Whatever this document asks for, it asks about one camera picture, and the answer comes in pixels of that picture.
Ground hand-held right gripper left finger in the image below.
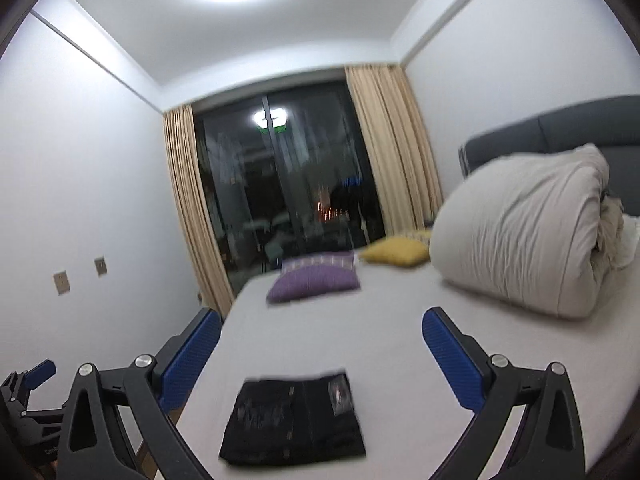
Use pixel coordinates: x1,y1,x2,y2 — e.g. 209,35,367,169
56,307,223,480

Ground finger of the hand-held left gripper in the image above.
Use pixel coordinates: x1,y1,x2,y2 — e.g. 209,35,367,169
0,358,57,413

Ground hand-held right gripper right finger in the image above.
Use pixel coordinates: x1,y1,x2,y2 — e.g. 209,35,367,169
421,306,587,480

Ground black pants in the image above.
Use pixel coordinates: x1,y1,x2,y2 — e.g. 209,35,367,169
218,370,367,466

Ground bed with white sheet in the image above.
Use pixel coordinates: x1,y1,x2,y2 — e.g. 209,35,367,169
135,247,640,480

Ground yellow pillow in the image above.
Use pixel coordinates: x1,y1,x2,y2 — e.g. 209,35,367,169
359,230,433,268

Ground rolled beige duvet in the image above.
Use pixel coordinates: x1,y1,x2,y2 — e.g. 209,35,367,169
429,142,640,321

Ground purple pillow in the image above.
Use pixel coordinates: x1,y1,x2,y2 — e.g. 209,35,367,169
266,251,362,305

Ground beige curtain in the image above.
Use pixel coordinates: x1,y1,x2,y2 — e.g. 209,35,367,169
162,104,237,318
345,63,445,241

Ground large dark window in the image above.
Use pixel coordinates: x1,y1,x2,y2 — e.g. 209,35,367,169
192,77,387,301

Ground dark grey headboard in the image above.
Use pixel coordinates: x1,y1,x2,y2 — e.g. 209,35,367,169
459,94,640,221

